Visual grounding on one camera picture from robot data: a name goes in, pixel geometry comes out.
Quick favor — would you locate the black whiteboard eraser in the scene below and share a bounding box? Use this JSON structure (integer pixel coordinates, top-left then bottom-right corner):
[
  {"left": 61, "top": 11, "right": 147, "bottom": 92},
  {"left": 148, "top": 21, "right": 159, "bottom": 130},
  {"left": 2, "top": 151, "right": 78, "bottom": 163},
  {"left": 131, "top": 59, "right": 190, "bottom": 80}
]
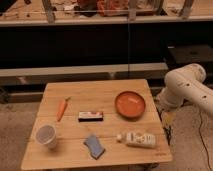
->
[{"left": 78, "top": 111, "right": 103, "bottom": 122}]

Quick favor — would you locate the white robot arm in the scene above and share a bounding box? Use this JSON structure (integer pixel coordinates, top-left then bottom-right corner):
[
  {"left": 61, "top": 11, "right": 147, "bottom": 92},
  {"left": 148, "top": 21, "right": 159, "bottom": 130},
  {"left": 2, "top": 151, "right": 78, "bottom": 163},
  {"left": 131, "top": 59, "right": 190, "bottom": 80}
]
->
[{"left": 157, "top": 63, "right": 213, "bottom": 117}]

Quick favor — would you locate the white ceramic cup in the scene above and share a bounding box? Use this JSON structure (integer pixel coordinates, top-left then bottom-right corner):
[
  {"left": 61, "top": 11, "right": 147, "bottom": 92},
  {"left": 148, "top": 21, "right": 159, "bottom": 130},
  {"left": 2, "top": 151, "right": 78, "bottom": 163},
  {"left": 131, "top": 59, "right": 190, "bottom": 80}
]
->
[{"left": 35, "top": 125, "right": 57, "bottom": 149}]

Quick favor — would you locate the wooden table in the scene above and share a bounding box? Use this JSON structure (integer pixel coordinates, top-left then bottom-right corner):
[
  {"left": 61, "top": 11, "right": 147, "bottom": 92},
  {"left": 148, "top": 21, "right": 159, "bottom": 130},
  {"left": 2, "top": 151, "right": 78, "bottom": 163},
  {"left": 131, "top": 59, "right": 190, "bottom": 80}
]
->
[{"left": 21, "top": 79, "right": 172, "bottom": 170}]

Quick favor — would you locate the orange carrot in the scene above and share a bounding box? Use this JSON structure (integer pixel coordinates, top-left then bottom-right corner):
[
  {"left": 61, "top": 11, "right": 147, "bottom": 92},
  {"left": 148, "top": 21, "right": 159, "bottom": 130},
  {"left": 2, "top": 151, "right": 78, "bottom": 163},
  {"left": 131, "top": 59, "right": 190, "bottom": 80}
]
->
[{"left": 57, "top": 97, "right": 70, "bottom": 122}]

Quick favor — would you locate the blue sponge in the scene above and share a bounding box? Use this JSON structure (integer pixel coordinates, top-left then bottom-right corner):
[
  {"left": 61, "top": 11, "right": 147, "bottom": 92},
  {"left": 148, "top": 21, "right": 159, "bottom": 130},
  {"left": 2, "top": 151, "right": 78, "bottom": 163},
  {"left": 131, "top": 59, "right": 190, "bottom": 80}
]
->
[{"left": 84, "top": 134, "right": 105, "bottom": 160}]

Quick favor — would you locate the white squeeze bottle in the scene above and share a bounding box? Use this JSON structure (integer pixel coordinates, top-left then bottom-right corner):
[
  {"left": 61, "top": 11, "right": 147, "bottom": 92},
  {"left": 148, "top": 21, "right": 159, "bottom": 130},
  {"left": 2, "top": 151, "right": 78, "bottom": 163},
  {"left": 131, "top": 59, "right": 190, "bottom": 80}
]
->
[{"left": 116, "top": 132, "right": 156, "bottom": 148}]

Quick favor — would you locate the black box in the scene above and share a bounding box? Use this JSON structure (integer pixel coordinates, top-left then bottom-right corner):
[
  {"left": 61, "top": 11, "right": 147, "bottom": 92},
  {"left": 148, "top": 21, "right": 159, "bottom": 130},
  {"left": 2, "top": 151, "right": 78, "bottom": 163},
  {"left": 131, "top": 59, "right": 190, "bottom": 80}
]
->
[{"left": 165, "top": 45, "right": 213, "bottom": 74}]

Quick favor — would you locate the long shelf bench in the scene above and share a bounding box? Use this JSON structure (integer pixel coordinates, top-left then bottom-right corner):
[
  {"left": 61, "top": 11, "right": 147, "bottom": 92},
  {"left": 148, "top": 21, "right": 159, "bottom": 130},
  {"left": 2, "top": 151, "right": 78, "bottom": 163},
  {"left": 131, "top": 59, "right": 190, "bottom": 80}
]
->
[{"left": 0, "top": 0, "right": 213, "bottom": 27}]

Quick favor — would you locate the black cable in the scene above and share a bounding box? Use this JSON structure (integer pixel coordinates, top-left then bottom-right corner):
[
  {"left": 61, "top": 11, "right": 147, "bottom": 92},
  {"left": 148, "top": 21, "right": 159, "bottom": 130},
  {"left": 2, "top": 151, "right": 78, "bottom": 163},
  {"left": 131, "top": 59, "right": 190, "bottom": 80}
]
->
[{"left": 198, "top": 109, "right": 213, "bottom": 171}]

